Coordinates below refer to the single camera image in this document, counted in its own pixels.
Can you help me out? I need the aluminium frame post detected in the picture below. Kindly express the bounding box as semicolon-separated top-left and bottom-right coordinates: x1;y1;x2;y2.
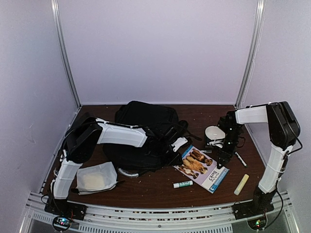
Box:
51;0;82;108
235;0;266;109

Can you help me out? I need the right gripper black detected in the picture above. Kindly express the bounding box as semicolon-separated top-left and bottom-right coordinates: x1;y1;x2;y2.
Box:
217;127;242;169

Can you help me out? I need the dog picture book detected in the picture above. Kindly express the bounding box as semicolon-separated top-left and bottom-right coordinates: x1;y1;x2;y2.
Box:
174;145;229;193

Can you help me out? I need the black student backpack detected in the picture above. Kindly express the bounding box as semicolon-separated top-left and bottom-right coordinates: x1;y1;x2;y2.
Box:
96;100;186;176

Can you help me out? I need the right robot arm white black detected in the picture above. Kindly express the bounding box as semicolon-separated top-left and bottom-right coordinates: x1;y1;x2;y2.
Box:
217;101;301;215

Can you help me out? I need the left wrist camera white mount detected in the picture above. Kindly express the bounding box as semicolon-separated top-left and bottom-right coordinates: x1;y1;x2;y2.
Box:
171;137;188;152

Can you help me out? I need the right aluminium frame post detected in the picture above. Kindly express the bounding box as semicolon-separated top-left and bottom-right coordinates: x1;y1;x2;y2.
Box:
235;0;266;109

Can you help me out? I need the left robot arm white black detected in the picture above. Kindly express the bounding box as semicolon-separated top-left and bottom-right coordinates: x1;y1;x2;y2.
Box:
50;117;188;216

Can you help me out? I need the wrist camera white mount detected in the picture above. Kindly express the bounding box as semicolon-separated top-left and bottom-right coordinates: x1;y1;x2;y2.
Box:
206;139;224;148
171;137;188;152

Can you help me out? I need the white green glue stick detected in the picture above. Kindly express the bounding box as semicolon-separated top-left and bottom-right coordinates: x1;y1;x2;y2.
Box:
173;180;193;188

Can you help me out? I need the white blue ceramic bowl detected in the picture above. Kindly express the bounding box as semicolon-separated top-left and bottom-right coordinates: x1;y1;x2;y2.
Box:
205;126;225;142

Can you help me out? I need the blue capped white marker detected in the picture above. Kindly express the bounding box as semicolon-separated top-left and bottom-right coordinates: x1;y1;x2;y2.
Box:
235;152;248;167

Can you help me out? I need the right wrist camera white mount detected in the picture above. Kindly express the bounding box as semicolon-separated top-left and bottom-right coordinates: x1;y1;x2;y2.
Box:
206;139;224;148

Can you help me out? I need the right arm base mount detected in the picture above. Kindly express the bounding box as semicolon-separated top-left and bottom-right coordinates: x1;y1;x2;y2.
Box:
232;201;274;220

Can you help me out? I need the left aluminium frame post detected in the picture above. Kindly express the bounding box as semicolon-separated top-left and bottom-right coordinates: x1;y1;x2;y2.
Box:
51;0;82;108

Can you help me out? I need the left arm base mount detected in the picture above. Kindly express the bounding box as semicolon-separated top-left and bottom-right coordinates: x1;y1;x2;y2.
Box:
44;202;87;220

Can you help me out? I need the white pouch with zipper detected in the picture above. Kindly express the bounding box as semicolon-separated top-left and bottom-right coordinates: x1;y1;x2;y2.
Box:
71;162;118;195

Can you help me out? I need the pale yellow highlighter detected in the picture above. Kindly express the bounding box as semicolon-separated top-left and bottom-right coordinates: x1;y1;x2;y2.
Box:
234;174;249;195

